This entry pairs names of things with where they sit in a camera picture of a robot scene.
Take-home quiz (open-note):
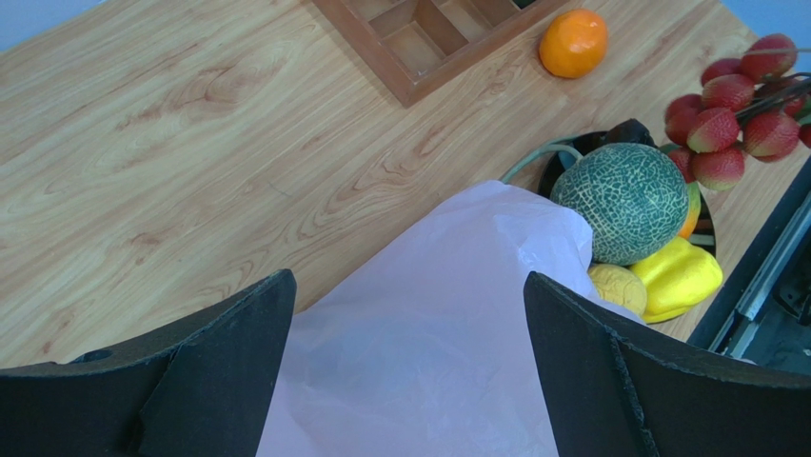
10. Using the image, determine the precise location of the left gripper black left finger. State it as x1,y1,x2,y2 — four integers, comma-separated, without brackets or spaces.
1,269,297,456

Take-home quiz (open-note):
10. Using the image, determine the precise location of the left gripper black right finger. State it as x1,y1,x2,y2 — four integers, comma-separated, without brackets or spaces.
524,272,810,456

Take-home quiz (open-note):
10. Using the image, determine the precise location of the fake yellow lemon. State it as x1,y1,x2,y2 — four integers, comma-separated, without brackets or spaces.
587,264,647,317

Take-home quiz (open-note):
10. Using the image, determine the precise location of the fake yellow bell pepper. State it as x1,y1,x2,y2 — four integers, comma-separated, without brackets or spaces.
630,236,723,324

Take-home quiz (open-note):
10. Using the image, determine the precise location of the pink plastic bag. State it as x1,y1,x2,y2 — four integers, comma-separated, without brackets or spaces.
257,181,645,456

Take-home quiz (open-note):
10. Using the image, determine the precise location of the fake green netted melon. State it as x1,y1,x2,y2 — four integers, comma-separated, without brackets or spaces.
500,141,690,268

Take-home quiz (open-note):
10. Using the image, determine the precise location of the fake green orange mango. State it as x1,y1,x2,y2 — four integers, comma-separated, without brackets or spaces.
678,182,702,239

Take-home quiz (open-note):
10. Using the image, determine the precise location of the fake dark plum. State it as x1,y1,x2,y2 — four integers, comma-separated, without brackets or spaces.
604,118,657,148

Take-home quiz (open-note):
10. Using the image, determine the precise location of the black rimmed plate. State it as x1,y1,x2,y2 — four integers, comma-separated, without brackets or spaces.
537,130,717,255

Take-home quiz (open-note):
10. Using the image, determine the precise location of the wooden compartment tray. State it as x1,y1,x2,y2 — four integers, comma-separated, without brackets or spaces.
314,0,567,108

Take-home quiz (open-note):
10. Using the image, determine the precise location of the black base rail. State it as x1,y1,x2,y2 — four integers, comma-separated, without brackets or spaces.
687,160,810,375

